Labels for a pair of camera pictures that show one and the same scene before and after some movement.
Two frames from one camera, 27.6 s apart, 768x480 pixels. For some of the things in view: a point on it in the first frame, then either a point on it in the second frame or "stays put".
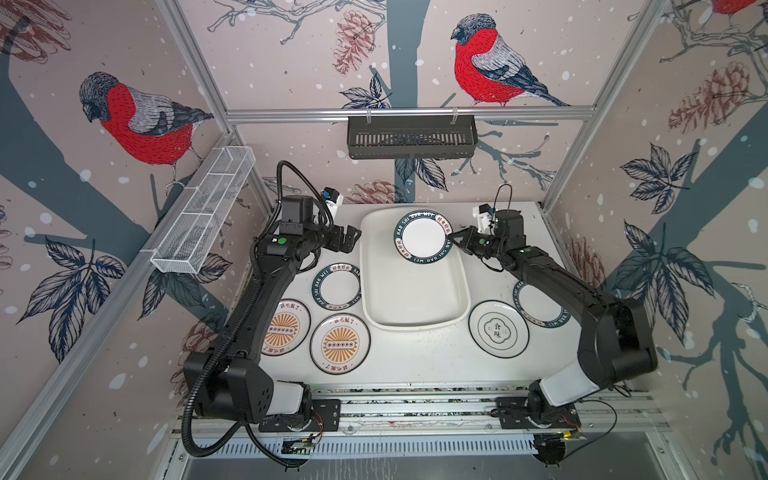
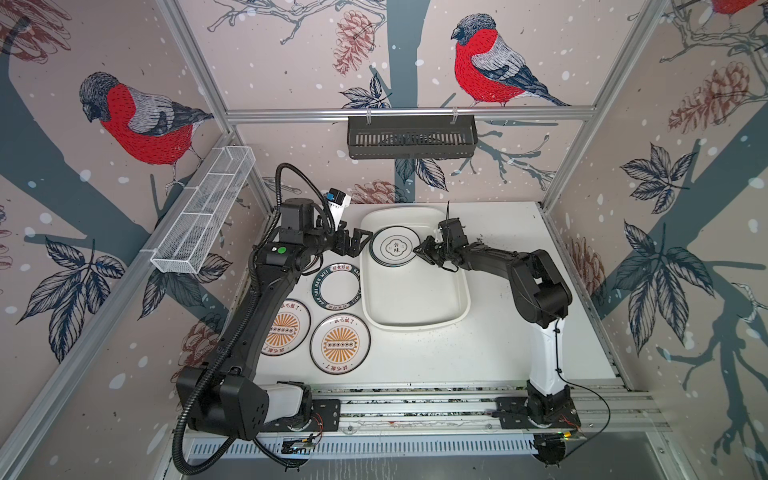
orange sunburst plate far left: x=288 y=330 stays put
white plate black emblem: x=499 y=328 -> x=393 y=246
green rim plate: x=336 y=287 stays put
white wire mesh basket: x=191 y=235 stays put
